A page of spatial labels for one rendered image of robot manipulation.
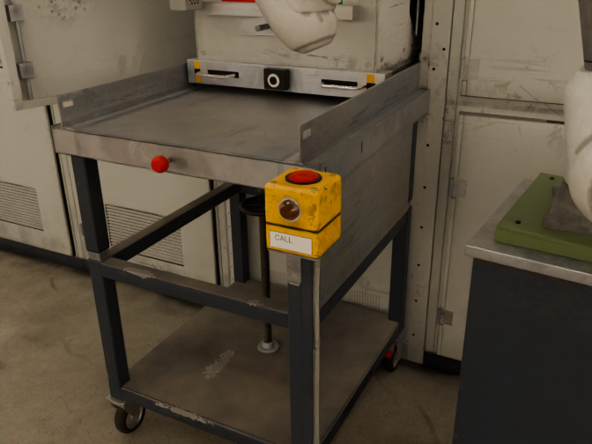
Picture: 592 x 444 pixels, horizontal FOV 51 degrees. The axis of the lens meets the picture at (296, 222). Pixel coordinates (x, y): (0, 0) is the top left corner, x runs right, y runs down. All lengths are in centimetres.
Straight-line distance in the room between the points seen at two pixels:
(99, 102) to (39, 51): 27
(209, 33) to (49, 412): 113
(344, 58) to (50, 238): 161
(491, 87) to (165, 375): 110
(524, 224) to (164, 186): 140
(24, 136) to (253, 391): 144
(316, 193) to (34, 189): 197
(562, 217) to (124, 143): 81
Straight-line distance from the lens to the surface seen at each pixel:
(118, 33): 175
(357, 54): 145
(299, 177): 82
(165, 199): 218
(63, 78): 169
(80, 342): 220
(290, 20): 105
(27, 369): 214
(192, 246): 218
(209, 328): 185
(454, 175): 168
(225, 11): 155
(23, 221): 278
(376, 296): 193
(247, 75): 158
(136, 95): 154
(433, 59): 164
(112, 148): 130
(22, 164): 264
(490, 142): 163
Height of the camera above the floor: 118
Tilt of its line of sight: 24 degrees down
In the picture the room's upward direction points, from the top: 1 degrees counter-clockwise
